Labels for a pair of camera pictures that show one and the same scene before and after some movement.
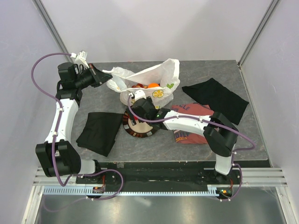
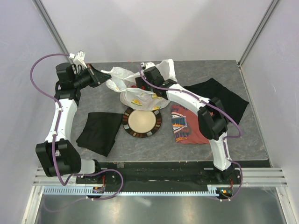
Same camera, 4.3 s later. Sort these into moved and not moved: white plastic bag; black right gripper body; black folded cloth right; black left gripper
Moved: black right gripper body
Not moved: black left gripper; white plastic bag; black folded cloth right
